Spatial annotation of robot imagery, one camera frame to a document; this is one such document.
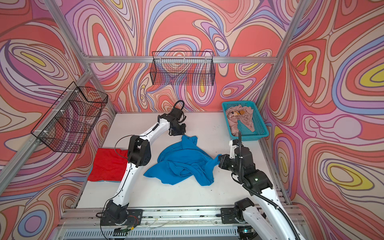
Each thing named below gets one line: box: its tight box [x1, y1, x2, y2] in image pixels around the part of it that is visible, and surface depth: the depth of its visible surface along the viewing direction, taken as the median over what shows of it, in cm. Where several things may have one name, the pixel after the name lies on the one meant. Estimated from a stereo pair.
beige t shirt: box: [226, 105, 255, 137], surface depth 113 cm
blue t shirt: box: [143, 134, 222, 186], surface depth 90 cm
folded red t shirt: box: [87, 148, 129, 182], surface depth 87 cm
